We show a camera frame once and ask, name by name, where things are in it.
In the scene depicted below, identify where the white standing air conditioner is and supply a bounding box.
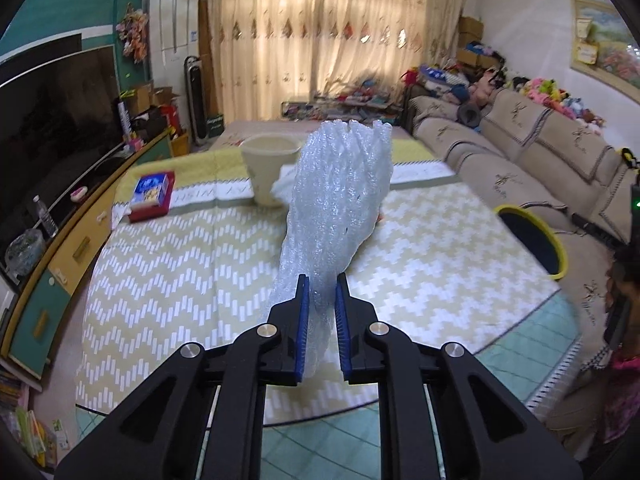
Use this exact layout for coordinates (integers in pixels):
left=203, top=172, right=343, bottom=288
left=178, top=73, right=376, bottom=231
left=148, top=0, right=201, bottom=88

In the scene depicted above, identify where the stack of cardboard boxes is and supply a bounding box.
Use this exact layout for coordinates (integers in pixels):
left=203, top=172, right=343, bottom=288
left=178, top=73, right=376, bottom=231
left=457, top=16, right=501, bottom=68

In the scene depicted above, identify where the person's pink floral clothing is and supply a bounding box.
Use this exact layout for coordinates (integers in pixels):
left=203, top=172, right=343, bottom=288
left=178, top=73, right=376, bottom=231
left=595, top=350, right=640, bottom=443

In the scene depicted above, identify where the small black television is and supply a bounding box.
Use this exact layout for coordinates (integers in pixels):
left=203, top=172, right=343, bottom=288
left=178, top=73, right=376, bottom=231
left=0, top=32, right=82, bottom=68

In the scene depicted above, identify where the white plastic drawer unit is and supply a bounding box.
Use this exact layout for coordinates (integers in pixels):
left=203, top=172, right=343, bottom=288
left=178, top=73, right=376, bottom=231
left=0, top=275, right=18, bottom=333

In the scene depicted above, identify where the teal yellow television cabinet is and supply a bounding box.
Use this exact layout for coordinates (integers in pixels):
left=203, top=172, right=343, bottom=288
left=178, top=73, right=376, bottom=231
left=0, top=127, right=176, bottom=391

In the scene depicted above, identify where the hanging flower decoration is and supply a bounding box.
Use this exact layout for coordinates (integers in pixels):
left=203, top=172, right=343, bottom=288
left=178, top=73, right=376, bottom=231
left=116, top=2, right=150, bottom=63

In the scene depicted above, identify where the black tower fan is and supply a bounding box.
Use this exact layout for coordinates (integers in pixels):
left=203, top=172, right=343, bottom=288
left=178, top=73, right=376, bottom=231
left=184, top=55, right=208, bottom=147

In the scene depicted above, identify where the beige paper cup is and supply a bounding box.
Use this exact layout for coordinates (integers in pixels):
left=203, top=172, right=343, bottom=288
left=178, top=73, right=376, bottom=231
left=241, top=133, right=302, bottom=208

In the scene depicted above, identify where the floral rug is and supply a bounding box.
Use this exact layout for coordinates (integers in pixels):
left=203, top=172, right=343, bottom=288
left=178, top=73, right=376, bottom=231
left=210, top=119, right=416, bottom=153

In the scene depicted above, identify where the yellow bucket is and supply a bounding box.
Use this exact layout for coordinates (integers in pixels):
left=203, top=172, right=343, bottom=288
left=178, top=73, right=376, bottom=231
left=169, top=130, right=191, bottom=158

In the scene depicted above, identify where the glass bowl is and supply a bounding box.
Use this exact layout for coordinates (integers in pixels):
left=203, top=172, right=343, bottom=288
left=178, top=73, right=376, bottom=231
left=4, top=229, right=45, bottom=277

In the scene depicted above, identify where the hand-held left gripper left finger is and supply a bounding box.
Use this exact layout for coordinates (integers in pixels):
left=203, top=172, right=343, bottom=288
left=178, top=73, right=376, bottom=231
left=55, top=274, right=311, bottom=480

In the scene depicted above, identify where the cream embroidered curtain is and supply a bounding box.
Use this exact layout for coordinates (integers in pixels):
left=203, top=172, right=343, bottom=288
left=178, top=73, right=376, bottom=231
left=312, top=0, right=468, bottom=106
left=205, top=0, right=326, bottom=121

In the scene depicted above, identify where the large curved television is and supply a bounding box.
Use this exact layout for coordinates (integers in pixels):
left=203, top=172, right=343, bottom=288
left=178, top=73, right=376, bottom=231
left=0, top=45, right=123, bottom=261

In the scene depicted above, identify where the clear water bottle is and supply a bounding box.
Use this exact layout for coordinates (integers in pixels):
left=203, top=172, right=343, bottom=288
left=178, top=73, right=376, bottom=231
left=32, top=195, right=58, bottom=238

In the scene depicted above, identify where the brown cardboard box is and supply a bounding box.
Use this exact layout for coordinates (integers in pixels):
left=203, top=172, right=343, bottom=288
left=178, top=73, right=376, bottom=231
left=120, top=80, right=153, bottom=116
left=150, top=86, right=181, bottom=108

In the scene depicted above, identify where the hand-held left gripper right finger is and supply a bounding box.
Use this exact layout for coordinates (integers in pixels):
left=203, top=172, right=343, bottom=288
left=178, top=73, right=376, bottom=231
left=334, top=272, right=583, bottom=480

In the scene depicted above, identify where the beige sofa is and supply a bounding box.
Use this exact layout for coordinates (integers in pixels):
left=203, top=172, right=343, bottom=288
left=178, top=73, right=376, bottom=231
left=402, top=87, right=640, bottom=461

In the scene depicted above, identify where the framed landscape wall picture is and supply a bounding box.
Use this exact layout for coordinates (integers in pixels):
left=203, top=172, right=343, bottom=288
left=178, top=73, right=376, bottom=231
left=570, top=0, right=640, bottom=91

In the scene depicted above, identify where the yellow rimmed black bin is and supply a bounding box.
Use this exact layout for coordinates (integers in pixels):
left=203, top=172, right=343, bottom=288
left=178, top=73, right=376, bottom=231
left=494, top=204, right=568, bottom=281

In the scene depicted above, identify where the clear bubble wrap sheet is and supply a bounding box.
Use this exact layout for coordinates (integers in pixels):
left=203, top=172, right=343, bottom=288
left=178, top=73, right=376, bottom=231
left=257, top=119, right=393, bottom=381

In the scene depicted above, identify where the glass coffee table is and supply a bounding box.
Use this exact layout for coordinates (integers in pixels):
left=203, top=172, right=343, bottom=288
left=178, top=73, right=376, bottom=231
left=281, top=85, right=403, bottom=121

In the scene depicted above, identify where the pile of plush toys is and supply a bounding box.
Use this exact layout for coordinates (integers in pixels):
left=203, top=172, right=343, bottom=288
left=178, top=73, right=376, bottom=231
left=405, top=42, right=608, bottom=126

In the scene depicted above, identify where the row of books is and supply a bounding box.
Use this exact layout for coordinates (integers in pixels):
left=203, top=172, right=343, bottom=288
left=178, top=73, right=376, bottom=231
left=0, top=367, right=68, bottom=471

